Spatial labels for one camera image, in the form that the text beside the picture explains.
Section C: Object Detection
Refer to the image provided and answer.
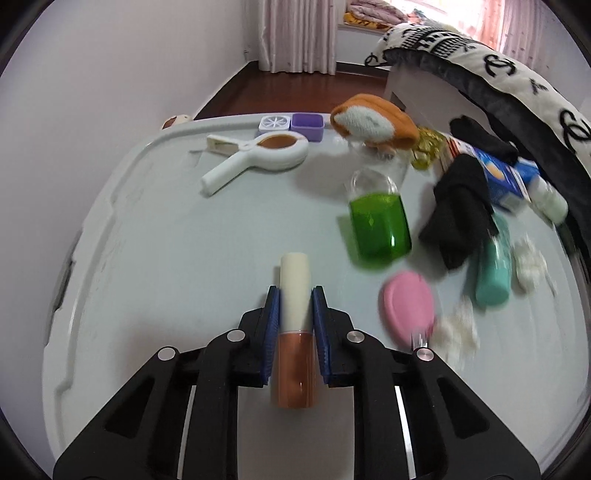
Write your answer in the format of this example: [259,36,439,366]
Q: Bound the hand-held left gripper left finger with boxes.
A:
[52,285,281,480]

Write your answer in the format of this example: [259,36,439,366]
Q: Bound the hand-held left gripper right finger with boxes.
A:
[311,285,541,480]

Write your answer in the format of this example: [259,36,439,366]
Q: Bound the orange lip gloss tube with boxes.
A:
[270,252,319,410]

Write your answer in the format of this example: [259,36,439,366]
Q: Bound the pink oval case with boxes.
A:
[379,271,435,344]

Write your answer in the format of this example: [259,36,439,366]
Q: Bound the green liquid clear bottle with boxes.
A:
[345,167,413,267]

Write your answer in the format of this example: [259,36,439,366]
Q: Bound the crumpled white tissue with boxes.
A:
[431,300,481,370]
[512,235,557,294]

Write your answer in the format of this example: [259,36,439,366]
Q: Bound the white plastic clip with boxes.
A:
[201,131,310,197]

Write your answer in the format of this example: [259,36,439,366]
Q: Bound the teal bottle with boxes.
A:
[475,215,513,309]

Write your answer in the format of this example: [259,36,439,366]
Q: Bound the clear plastic cup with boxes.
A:
[346,138,409,199]

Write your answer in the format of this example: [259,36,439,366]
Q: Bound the black sock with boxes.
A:
[418,154,495,272]

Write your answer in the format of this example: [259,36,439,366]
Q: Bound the white slotted box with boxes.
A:
[259,115,293,136]

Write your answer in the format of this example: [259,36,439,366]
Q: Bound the purple box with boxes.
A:
[291,113,324,143]

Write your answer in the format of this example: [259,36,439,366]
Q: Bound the orange white fuzzy sock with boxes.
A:
[330,93,421,151]

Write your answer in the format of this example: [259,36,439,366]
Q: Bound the brown white plush toy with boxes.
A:
[161,114,195,131]

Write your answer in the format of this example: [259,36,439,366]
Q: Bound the blue white medicine box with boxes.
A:
[445,136,541,214]

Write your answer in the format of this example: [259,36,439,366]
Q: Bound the black cloth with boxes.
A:
[449,115,520,162]

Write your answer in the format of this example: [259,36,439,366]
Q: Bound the white green bottle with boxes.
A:
[526,178,570,224]

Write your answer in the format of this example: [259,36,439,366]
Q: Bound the pink dotted curtain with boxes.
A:
[478,0,555,70]
[245,0,345,75]

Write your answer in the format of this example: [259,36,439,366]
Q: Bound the yellow cloth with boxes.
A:
[342,11,393,29]

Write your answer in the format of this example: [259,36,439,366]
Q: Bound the black white printed blanket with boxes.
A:
[365,21,591,259]

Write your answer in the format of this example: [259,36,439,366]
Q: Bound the pink quilt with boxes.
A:
[344,0,409,23]

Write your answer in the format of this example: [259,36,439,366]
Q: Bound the colourful bedding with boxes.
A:
[406,7,462,33]

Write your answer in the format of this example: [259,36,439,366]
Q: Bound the white bed frame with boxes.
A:
[385,65,481,134]

